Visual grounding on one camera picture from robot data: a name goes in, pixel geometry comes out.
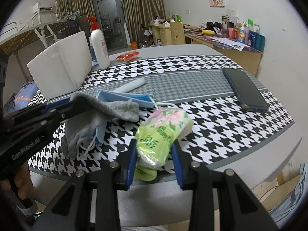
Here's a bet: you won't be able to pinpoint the grey sock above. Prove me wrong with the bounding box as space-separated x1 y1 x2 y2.
61 92 139 159

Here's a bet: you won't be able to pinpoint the green tissue pack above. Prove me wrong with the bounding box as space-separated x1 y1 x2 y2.
135 107 193 182

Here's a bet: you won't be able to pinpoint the blue face masks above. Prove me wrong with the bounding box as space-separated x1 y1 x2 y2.
77 89 180 161

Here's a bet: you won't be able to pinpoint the person's left hand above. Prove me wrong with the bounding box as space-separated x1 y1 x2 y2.
14 162 33 200

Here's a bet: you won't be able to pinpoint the blue plaid quilt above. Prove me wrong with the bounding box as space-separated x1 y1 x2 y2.
3 81 38 116

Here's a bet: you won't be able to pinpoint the white foam box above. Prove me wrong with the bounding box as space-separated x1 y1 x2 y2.
27 31 92 100

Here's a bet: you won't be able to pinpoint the blue spray bottle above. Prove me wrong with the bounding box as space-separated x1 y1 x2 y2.
89 39 98 66

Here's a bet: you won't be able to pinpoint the houndstooth table mat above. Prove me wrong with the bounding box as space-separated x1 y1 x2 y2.
28 55 294 176

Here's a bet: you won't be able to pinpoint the white foam tube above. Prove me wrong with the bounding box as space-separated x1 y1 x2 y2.
113 78 146 93

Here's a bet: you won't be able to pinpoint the white pump lotion bottle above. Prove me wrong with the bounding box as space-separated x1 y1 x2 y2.
84 16 110 69

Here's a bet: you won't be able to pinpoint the metal bunk bed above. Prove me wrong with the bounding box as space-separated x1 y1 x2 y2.
1 8 82 82

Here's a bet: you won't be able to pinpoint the red snack packet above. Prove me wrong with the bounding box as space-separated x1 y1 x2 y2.
116 51 139 63

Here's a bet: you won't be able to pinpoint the black smartphone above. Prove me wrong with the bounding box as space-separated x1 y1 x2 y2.
222 68 269 113

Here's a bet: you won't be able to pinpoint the orange item on floor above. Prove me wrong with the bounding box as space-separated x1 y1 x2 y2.
131 42 138 49

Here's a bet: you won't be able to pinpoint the left brown curtain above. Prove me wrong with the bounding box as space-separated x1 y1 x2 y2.
55 0 95 20

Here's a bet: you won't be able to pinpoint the brown curtain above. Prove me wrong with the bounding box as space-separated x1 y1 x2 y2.
123 0 166 42
55 0 95 20

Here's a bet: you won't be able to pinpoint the glass balcony door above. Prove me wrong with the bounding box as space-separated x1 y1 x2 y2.
92 0 128 51

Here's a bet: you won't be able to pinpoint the wooden desk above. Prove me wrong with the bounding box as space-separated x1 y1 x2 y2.
149 23 263 77

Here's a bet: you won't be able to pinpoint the wooden smiley chair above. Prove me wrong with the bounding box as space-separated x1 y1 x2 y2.
170 22 185 45

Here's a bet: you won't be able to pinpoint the white papers on desk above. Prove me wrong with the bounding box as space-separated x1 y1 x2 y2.
211 37 248 52

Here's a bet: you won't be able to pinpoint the right brown curtain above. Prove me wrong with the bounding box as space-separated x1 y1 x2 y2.
123 0 166 42

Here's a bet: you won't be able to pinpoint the wall air conditioner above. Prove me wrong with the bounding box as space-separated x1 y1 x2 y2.
33 2 54 14

